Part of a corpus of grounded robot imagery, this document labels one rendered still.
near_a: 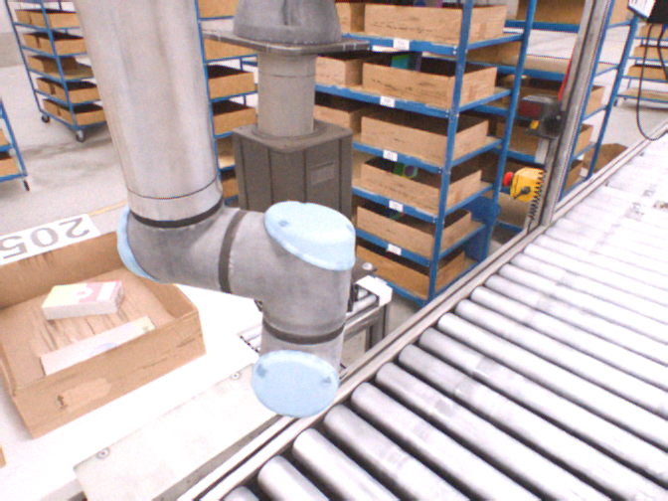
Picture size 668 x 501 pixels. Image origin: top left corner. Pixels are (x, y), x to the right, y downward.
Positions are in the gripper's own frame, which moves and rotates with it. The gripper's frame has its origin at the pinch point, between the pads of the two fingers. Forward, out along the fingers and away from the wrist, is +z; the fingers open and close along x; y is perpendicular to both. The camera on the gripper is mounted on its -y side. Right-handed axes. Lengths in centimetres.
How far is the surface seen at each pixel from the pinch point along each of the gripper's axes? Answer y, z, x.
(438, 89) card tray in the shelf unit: 35, 96, 11
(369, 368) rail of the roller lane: 4.0, -6.8, -20.4
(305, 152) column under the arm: 1.9, 9.5, 16.1
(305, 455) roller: -5.2, -24.4, -20.5
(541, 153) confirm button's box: 52, 49, -7
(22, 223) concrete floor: -217, 181, -1
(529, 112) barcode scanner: 49, 41, 6
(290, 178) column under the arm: -1.8, 7.3, 12.7
